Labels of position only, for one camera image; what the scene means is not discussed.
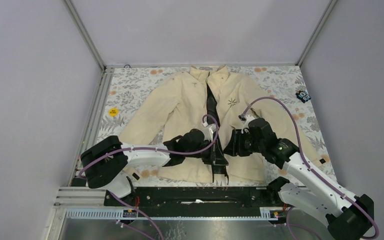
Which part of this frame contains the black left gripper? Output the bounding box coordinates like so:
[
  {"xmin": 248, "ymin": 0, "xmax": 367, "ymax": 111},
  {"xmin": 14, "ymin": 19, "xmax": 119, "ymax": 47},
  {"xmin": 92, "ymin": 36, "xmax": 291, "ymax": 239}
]
[{"xmin": 184, "ymin": 138, "xmax": 228, "ymax": 166}]

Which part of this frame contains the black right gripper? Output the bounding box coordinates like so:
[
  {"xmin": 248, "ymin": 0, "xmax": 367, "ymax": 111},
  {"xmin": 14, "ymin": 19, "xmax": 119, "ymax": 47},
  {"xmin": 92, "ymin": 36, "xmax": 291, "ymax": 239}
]
[{"xmin": 222, "ymin": 129, "xmax": 265, "ymax": 157}]

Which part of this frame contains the beige zip-up jacket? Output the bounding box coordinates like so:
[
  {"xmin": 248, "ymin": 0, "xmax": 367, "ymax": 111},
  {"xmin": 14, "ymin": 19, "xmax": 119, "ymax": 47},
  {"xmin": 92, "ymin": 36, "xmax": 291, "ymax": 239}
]
[{"xmin": 117, "ymin": 64, "xmax": 328, "ymax": 186}]

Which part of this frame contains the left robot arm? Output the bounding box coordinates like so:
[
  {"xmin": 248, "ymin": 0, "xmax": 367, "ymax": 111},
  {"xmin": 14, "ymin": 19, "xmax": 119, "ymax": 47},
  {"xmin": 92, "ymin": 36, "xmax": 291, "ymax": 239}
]
[{"xmin": 78, "ymin": 124, "xmax": 218, "ymax": 206}]

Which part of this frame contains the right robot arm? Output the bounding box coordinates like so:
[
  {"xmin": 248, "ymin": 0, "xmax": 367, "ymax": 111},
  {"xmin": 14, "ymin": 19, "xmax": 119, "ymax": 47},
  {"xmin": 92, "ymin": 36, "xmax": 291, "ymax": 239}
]
[{"xmin": 224, "ymin": 114, "xmax": 375, "ymax": 240}]

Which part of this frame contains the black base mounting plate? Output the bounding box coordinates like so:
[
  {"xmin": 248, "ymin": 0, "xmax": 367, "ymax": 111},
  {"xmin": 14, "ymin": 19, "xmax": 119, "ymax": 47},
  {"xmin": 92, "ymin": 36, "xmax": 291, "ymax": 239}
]
[{"xmin": 103, "ymin": 186, "xmax": 290, "ymax": 217}]

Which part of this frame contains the small blue black tag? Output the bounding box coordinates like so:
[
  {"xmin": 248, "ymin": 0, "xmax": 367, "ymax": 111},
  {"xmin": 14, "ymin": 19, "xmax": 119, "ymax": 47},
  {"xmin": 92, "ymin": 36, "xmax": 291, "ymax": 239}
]
[{"xmin": 295, "ymin": 90, "xmax": 312, "ymax": 103}]

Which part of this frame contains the yellow round sticker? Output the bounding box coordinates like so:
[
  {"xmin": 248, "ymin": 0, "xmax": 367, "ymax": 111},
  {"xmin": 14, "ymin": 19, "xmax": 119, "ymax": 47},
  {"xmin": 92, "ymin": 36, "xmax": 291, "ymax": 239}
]
[{"xmin": 108, "ymin": 107, "xmax": 119, "ymax": 117}]

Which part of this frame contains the floral patterned table cloth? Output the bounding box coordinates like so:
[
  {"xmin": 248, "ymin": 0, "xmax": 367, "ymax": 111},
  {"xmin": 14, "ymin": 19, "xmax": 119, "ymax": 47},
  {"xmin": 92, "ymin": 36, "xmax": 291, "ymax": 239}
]
[{"xmin": 98, "ymin": 65, "xmax": 337, "ymax": 188}]

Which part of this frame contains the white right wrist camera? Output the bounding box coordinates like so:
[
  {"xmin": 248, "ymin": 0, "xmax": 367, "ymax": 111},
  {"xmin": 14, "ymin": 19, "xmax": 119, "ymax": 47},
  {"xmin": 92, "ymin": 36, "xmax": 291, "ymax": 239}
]
[{"xmin": 238, "ymin": 114, "xmax": 256, "ymax": 134}]

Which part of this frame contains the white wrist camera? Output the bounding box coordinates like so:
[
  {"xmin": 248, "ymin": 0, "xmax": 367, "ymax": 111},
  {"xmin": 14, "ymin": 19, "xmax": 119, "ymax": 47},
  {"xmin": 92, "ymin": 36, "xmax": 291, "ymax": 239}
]
[
  {"xmin": 201, "ymin": 122, "xmax": 217, "ymax": 142},
  {"xmin": 238, "ymin": 114, "xmax": 256, "ymax": 134}
]

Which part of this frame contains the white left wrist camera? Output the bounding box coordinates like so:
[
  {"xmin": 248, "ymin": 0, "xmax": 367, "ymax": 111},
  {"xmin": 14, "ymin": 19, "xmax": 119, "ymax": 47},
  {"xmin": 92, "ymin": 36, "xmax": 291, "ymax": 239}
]
[{"xmin": 201, "ymin": 122, "xmax": 217, "ymax": 142}]

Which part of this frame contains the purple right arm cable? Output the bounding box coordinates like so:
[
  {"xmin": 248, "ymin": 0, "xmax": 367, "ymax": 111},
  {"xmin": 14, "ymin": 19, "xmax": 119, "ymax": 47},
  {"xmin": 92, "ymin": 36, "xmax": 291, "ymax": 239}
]
[{"xmin": 238, "ymin": 96, "xmax": 380, "ymax": 240}]

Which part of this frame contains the slotted grey cable duct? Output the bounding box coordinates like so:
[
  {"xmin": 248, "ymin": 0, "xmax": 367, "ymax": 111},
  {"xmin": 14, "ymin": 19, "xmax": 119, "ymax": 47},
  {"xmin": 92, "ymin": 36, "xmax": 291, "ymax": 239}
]
[{"xmin": 65, "ymin": 207, "xmax": 280, "ymax": 221}]

